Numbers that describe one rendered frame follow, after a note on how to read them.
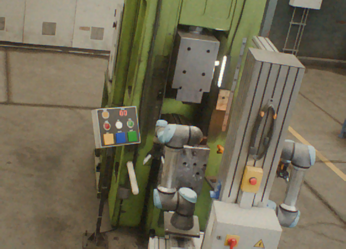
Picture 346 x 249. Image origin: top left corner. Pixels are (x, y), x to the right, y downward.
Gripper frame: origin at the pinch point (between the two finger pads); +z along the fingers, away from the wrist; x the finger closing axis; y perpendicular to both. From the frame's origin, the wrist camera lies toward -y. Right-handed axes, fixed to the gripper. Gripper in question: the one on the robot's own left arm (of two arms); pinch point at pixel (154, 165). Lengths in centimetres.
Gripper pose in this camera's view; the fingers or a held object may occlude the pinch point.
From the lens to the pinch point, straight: 381.1
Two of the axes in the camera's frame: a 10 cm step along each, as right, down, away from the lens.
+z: -1.7, 9.1, 3.7
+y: 0.2, 3.8, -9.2
